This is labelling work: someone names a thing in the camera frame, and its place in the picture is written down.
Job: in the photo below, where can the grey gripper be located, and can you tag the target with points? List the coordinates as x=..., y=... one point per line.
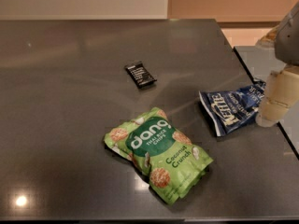
x=289, y=39

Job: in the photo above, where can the blue Kettle chip bag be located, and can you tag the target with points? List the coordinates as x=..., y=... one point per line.
x=231, y=110

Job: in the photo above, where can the green Dang rice chip bag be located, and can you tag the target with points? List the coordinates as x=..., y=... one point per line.
x=162, y=153

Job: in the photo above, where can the grey side table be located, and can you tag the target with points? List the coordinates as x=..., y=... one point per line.
x=259, y=63

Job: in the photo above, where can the black snack bar wrapper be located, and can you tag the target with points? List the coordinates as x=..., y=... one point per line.
x=139, y=74

